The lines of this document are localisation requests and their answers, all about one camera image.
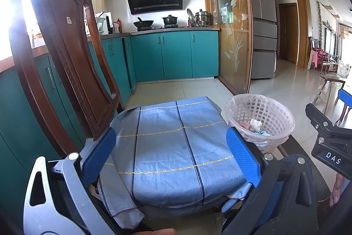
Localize pink hanging clothes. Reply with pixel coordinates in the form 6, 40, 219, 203
306, 49, 319, 70

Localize green vine garland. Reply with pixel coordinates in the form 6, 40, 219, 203
316, 1, 323, 44

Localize person's right hand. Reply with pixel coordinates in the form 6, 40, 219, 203
329, 174, 352, 207

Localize gas stove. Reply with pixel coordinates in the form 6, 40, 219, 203
131, 26, 182, 32

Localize bright window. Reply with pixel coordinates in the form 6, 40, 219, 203
0, 0, 69, 62

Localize blue checked cloth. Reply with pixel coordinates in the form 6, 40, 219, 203
97, 96, 252, 217

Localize black lidded cooking pot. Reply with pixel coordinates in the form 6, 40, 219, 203
162, 15, 179, 26

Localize white black kitchen appliance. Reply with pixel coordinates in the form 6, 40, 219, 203
104, 12, 114, 34

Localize brown wooden door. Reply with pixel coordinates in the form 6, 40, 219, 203
279, 3, 299, 64

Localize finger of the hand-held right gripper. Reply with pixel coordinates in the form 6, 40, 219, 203
337, 89, 352, 117
305, 103, 334, 139

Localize etched glass sliding door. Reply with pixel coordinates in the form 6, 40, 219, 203
207, 0, 253, 95

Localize black wok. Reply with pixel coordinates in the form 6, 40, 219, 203
133, 17, 154, 30

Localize white lined plastic wastebasket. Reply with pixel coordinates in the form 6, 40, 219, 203
225, 94, 295, 153

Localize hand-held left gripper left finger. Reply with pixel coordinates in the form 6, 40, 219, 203
23, 127, 117, 235

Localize white dish rack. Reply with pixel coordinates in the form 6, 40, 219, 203
87, 11, 106, 35

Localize small wooden stool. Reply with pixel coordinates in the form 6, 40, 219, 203
312, 74, 347, 114

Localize standing metal pot lid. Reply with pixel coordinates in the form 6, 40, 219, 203
187, 8, 196, 28

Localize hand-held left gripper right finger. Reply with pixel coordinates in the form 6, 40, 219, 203
220, 127, 319, 235

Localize person's left hand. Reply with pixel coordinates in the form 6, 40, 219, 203
129, 228, 176, 235

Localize stainless steel stock pot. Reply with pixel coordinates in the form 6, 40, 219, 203
195, 9, 212, 27

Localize silver refrigerator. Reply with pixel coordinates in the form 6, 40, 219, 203
246, 0, 278, 80

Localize carved brown wooden chair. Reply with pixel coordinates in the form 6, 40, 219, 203
8, 0, 125, 158

